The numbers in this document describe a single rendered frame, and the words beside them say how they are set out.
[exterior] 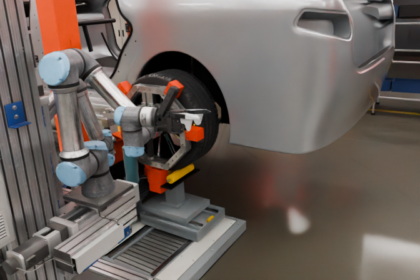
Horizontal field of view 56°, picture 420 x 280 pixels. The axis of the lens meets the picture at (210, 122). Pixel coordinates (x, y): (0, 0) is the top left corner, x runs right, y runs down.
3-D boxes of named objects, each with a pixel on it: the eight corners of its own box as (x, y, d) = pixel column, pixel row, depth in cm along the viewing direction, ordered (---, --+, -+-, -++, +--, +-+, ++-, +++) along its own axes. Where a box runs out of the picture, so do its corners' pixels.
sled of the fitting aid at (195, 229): (225, 218, 292) (224, 206, 289) (197, 244, 263) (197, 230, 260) (170, 202, 317) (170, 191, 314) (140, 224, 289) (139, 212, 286)
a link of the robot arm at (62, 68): (101, 175, 171) (84, 47, 154) (82, 192, 157) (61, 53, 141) (76, 174, 174) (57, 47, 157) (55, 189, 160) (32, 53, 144)
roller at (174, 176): (196, 169, 279) (196, 161, 278) (170, 186, 256) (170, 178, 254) (190, 167, 282) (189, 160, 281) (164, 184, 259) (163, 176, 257)
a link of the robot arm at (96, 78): (70, 57, 170) (149, 140, 172) (54, 62, 160) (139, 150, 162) (85, 39, 165) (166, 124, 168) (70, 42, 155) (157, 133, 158)
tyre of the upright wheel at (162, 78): (212, 64, 253) (136, 71, 290) (190, 70, 234) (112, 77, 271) (226, 162, 269) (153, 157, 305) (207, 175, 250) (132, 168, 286)
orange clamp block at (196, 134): (192, 135, 247) (204, 138, 242) (184, 139, 241) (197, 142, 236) (191, 125, 245) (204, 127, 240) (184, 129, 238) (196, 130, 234)
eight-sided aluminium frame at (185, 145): (193, 171, 253) (188, 87, 236) (187, 175, 248) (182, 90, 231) (129, 156, 281) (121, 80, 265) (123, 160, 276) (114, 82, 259)
